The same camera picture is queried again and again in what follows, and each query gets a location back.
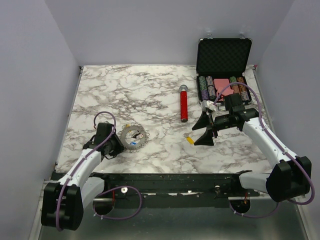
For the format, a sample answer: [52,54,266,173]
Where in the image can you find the pink playing cards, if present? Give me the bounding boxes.
[213,78,234,101]

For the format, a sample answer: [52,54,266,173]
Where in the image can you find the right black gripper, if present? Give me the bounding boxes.
[192,110,237,146]

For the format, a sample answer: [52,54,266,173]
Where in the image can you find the yellow capped key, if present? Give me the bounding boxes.
[183,133,195,145]

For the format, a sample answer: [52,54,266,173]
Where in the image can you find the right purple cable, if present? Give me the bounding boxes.
[212,82,316,219]

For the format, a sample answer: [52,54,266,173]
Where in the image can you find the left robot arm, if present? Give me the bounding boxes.
[41,122,124,231]

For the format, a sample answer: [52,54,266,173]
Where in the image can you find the red glitter microphone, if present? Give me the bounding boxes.
[179,84,188,123]

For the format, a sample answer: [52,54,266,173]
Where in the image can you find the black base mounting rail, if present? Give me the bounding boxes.
[91,173,259,209]

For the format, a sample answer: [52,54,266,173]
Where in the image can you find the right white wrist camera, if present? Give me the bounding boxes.
[201,100,217,113]

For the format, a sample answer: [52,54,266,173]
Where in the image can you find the black poker chip case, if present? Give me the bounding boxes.
[195,38,252,102]

